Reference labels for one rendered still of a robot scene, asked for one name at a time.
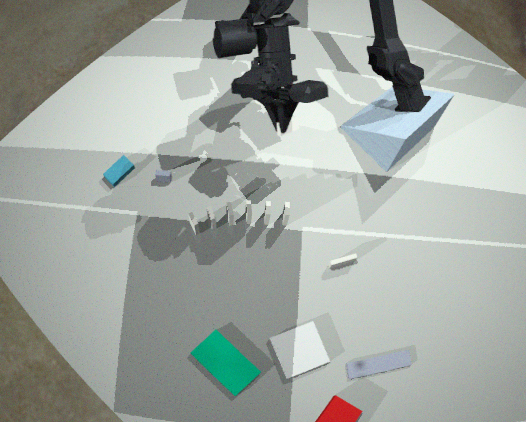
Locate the red rectangular block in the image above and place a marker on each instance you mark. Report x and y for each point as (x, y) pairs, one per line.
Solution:
(339, 410)

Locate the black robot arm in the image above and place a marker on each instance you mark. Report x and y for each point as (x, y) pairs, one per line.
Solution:
(388, 56)

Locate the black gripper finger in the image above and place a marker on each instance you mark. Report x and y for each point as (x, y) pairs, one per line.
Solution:
(271, 108)
(286, 109)

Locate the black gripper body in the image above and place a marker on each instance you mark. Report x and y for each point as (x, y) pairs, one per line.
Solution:
(305, 92)

